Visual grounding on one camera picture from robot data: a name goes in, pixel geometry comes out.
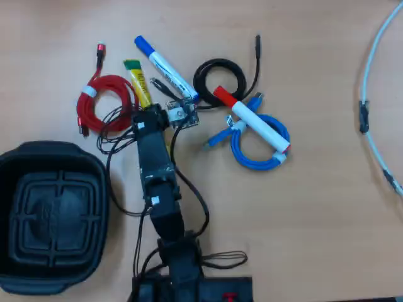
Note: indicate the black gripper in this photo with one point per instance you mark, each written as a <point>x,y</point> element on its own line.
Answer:
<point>148,121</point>

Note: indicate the yellow instant coffee stick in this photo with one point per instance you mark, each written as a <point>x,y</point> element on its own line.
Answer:
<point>140,85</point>

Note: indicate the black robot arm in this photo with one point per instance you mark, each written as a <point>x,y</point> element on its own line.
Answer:
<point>157,170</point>

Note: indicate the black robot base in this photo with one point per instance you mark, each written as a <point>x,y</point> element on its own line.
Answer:
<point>195,286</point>

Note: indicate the black plastic bowl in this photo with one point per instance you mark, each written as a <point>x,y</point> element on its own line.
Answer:
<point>47,217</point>

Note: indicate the blue capped white marker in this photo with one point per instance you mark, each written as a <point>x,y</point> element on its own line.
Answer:
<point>167,70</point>

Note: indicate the red capped white marker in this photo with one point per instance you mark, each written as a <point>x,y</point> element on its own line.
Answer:
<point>255,121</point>

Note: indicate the red clamp knob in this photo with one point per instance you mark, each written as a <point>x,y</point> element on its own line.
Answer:
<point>229,296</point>

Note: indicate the black tape wrap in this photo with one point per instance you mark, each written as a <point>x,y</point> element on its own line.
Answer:
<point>390,179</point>
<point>364,116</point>

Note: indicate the bare camera circuit board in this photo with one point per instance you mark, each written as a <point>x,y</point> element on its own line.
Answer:
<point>182,114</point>

